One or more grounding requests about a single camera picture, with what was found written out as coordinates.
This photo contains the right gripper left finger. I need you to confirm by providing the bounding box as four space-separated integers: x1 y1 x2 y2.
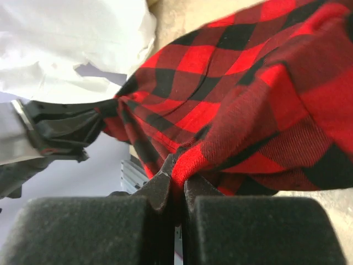
1 155 174 264

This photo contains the red black plaid shirt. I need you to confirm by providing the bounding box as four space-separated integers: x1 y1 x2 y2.
99 1 352 195

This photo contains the white garment on hanger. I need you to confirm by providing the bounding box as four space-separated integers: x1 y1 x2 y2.
1 1 157 103

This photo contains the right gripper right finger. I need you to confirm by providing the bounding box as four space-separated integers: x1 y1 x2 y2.
182 176 346 264

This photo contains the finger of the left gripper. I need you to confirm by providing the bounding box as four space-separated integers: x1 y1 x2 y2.
23 99 118 162

